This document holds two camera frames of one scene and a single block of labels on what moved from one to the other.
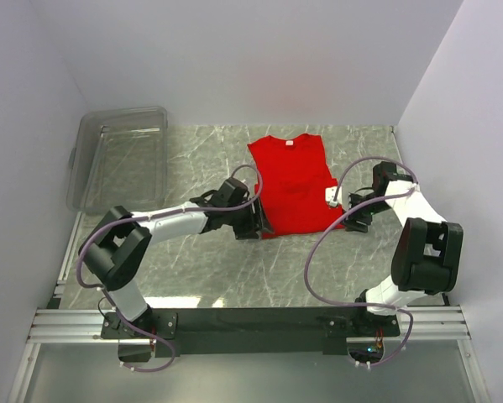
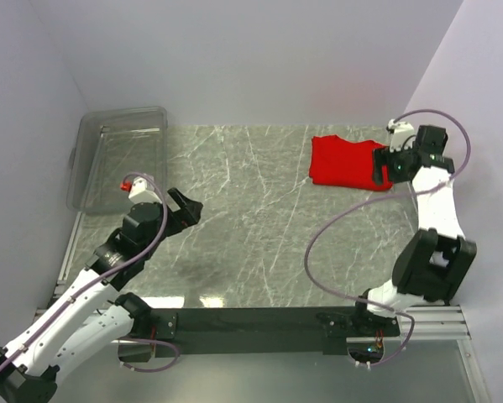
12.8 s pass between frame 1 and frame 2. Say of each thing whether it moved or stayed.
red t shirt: moved
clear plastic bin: stayed
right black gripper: moved
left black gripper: moved
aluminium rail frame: stayed
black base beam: stayed
